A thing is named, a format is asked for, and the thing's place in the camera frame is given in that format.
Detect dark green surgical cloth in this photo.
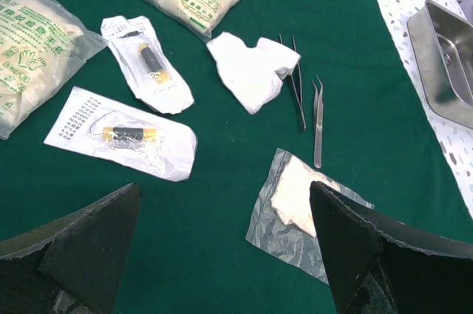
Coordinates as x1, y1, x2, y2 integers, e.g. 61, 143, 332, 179
1, 0, 472, 313

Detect suture packet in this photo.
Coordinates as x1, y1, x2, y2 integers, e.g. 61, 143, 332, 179
101, 16, 194, 115
44, 86, 197, 182

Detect white gauze pad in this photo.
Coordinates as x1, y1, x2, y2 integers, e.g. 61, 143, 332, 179
206, 32, 301, 115

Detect thin dark tweezers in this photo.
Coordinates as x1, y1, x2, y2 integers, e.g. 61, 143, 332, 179
278, 33, 307, 132

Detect near glove packet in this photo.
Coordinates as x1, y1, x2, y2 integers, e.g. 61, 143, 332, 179
1, 0, 107, 140

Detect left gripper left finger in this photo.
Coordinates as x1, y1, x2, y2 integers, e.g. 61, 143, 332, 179
1, 183, 142, 313

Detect stainless steel tray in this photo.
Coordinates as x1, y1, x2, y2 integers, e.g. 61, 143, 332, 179
407, 0, 472, 128

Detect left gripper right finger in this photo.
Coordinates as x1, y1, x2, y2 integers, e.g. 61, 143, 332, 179
310, 182, 472, 313

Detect bagged cotton pad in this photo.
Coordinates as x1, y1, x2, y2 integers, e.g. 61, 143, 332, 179
245, 149, 374, 284

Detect curved steel tweezers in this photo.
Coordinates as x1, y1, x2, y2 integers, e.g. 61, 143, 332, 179
312, 76, 324, 168

